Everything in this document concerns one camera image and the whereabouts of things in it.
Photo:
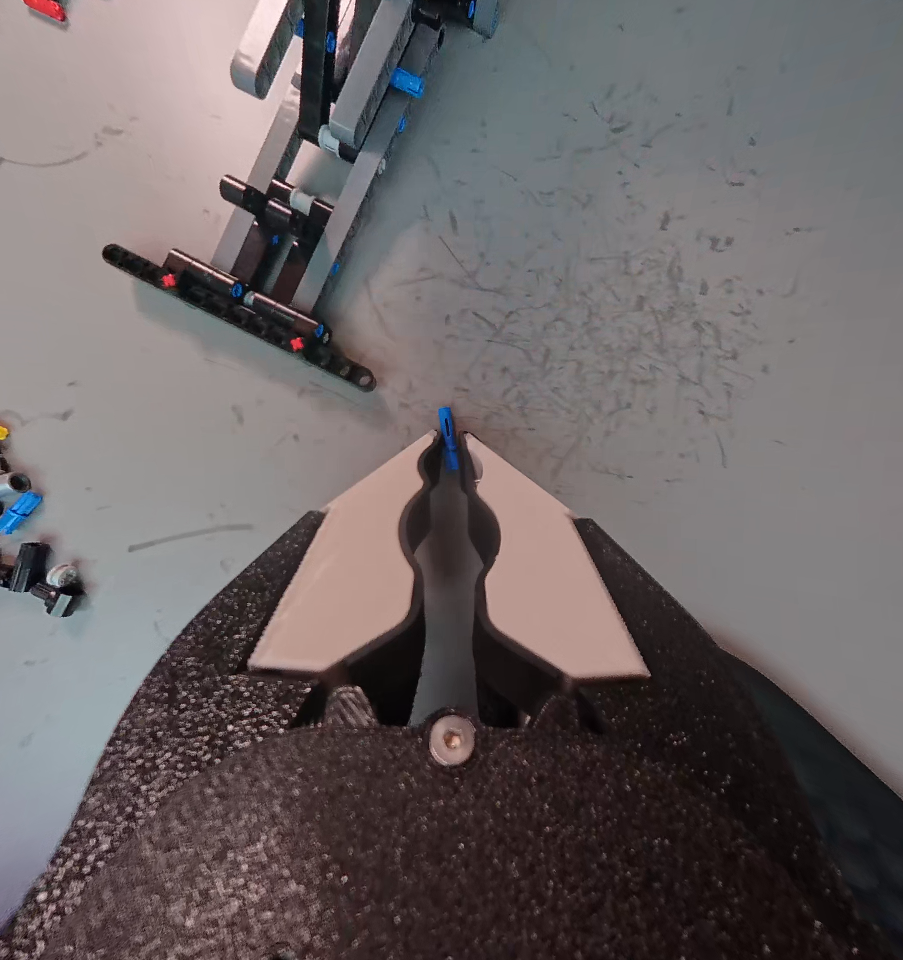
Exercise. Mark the blue toy pin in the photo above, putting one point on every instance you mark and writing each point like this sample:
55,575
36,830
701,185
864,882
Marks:
447,431

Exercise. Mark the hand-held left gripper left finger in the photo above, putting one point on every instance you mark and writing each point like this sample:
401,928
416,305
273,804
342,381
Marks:
331,592

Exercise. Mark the pile of blue black pins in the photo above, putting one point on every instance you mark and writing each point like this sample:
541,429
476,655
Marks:
24,562

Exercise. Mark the grey desk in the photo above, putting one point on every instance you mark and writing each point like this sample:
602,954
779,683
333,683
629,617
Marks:
646,262

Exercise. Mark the white black toy truck chassis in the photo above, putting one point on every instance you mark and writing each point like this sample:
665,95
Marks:
271,187

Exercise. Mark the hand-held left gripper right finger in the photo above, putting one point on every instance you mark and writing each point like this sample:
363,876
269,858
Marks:
564,592

